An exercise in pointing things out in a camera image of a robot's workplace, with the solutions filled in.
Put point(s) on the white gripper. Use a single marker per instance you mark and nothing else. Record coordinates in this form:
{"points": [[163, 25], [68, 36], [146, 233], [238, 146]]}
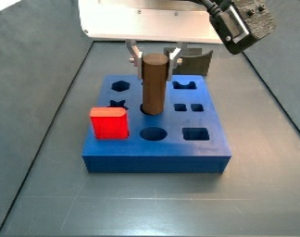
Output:
{"points": [[147, 20]]}

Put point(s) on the brown wooden cylinder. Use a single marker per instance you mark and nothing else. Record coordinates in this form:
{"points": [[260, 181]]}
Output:
{"points": [[154, 76]]}

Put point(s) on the blue shape sorter board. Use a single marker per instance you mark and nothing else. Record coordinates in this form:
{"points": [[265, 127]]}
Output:
{"points": [[182, 140]]}

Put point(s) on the black curved holder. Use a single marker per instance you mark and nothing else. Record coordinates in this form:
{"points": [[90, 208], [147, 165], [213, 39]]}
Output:
{"points": [[193, 63]]}

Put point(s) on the red block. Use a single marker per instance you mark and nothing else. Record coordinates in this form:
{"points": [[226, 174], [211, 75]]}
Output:
{"points": [[108, 122]]}

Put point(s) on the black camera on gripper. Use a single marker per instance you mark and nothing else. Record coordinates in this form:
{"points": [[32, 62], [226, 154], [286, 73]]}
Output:
{"points": [[241, 21]]}

